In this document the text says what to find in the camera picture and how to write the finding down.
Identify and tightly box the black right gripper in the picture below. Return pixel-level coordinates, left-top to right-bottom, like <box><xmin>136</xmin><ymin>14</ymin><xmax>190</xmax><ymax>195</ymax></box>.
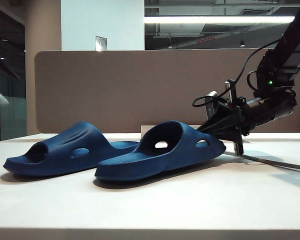
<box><xmin>196</xmin><ymin>78</ymin><xmax>251</xmax><ymax>156</ymax></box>

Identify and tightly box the blue foam slide slipper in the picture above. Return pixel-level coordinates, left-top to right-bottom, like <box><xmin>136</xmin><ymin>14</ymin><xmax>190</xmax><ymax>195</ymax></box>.
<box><xmin>94</xmin><ymin>120</ymin><xmax>227</xmax><ymax>182</ymax></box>
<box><xmin>2</xmin><ymin>121</ymin><xmax>141</xmax><ymax>177</ymax></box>

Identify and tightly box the white ceiling light strip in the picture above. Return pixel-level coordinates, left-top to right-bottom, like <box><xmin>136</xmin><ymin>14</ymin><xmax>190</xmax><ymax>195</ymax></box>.
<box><xmin>144</xmin><ymin>15</ymin><xmax>297</xmax><ymax>25</ymax></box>

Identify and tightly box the brown desk partition panel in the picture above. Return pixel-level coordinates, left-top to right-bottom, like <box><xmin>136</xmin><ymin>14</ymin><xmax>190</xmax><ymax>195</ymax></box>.
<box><xmin>34</xmin><ymin>48</ymin><xmax>300</xmax><ymax>135</ymax></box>

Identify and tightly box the dark glass door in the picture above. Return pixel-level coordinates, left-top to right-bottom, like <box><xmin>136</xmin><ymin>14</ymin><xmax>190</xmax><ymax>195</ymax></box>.
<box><xmin>0</xmin><ymin>4</ymin><xmax>26</xmax><ymax>143</ymax></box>

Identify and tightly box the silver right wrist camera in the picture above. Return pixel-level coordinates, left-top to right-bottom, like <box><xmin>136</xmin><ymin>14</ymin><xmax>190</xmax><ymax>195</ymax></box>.
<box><xmin>204</xmin><ymin>91</ymin><xmax>219</xmax><ymax>121</ymax></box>

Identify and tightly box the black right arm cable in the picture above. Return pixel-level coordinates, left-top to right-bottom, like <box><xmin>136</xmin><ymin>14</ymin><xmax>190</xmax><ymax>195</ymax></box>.
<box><xmin>191</xmin><ymin>39</ymin><xmax>283</xmax><ymax>109</ymax></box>

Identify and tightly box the grey power cable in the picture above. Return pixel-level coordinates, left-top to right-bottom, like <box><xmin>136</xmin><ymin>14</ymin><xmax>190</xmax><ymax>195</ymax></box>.
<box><xmin>223</xmin><ymin>149</ymin><xmax>300</xmax><ymax>172</ymax></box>

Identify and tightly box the metal wall switch plate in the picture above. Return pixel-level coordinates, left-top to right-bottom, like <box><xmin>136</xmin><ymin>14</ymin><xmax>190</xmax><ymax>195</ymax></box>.
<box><xmin>94</xmin><ymin>35</ymin><xmax>108</xmax><ymax>52</ymax></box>

